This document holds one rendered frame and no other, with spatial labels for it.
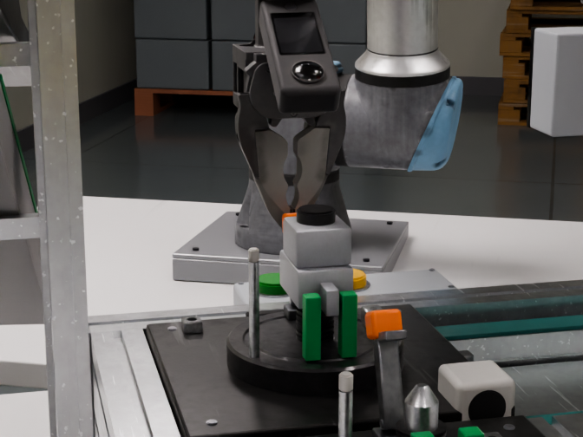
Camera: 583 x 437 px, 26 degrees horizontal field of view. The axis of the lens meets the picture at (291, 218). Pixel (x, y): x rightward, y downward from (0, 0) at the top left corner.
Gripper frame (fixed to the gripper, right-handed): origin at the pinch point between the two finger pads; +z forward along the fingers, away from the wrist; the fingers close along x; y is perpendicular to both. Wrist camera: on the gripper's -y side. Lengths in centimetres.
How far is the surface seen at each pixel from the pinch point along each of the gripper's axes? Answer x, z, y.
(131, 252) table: 7, 21, 64
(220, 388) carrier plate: 8.3, 9.6, -12.3
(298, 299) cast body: 2.1, 3.3, -11.4
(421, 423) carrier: 0.3, 3.4, -34.7
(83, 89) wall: -25, 90, 644
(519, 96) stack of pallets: -268, 91, 572
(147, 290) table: 7, 21, 47
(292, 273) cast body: 2.2, 1.7, -9.8
